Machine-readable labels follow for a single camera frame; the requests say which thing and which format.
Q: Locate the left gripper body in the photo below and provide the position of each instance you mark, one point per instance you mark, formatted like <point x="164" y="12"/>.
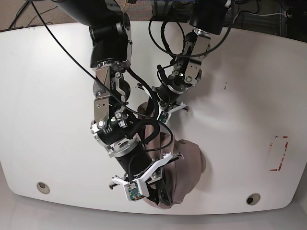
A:
<point x="151" y="109"/>

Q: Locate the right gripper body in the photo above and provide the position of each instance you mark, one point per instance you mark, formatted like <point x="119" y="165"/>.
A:
<point x="157" y="187"/>

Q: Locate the mauve t-shirt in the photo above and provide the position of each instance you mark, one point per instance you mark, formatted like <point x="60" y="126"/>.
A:
<point x="182" y="175"/>

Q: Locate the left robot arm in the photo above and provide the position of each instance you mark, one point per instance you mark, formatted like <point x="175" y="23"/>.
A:
<point x="207" y="18"/>

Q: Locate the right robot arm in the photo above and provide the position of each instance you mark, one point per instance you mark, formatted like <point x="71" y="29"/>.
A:
<point x="115" y="127"/>

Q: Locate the red tape rectangle marking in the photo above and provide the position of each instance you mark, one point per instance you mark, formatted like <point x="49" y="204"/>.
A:
<point x="276" y="154"/>

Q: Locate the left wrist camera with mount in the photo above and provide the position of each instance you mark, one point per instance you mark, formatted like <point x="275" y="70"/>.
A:
<point x="167" y="96"/>

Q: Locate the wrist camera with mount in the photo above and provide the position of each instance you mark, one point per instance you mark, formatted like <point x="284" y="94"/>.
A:
<point x="137" y="189"/>
<point x="167" y="96"/>

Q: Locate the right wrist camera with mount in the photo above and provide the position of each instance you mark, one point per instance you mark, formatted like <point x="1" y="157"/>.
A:
<point x="137" y="189"/>

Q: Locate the right table cable grommet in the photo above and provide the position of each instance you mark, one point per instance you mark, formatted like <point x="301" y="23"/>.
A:
<point x="253" y="199"/>

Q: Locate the table cable grommet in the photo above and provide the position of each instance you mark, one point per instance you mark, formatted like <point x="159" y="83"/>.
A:
<point x="253" y="199"/>
<point x="43" y="188"/>

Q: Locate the left table cable grommet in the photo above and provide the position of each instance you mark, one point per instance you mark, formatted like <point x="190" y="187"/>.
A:
<point x="43" y="188"/>

